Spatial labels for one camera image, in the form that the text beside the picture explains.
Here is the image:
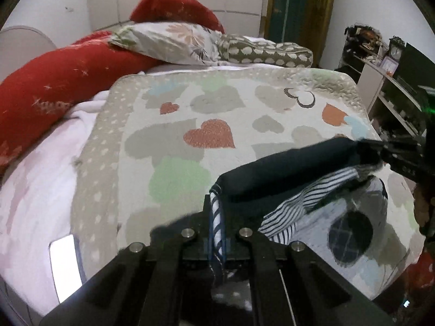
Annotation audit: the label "pink bed sheet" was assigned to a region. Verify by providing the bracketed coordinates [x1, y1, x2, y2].
[0, 64, 211, 317]

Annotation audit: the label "white shelf unit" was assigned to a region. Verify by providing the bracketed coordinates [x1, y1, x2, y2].
[338, 24, 427, 140]

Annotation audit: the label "brown patterned pillow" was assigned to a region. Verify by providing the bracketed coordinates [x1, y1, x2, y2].
[217, 34, 314, 68]

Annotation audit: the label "purple picture frame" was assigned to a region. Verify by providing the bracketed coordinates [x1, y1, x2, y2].
[381, 57, 399, 75]

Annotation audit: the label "dark pants with striped lining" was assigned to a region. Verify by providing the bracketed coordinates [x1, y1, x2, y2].
[208, 137, 390, 281]

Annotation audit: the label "wooden door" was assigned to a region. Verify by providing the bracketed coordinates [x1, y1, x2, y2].
[267, 0, 336, 69]

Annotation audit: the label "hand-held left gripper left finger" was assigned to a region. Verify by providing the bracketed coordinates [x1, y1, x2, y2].
[39, 193, 214, 326]

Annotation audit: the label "floral pillow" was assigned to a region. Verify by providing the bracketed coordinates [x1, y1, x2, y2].
[108, 22, 223, 66]

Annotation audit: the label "heart print quilt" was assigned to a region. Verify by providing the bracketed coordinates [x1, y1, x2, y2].
[70, 66, 424, 301]

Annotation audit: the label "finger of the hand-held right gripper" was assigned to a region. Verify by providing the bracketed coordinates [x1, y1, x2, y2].
[361, 139, 422, 151]
[380, 149, 427, 181]

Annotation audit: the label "small table clock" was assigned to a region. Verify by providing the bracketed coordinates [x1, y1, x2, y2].
[388, 36, 406, 62]

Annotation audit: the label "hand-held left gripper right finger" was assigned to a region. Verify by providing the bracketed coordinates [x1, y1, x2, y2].
[225, 227, 397, 326]

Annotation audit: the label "grey headboard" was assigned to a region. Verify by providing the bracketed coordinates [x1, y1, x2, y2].
[0, 25, 58, 83]

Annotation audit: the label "black television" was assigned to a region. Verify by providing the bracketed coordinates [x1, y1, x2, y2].
[396, 42, 435, 90]

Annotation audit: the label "red cloth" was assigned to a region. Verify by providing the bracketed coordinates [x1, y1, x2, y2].
[391, 249, 435, 309]

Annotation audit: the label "red fleece blanket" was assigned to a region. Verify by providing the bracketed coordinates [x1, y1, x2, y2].
[0, 0, 225, 177]

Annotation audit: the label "white rectangular device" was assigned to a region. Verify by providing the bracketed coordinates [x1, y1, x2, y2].
[48, 235, 84, 303]

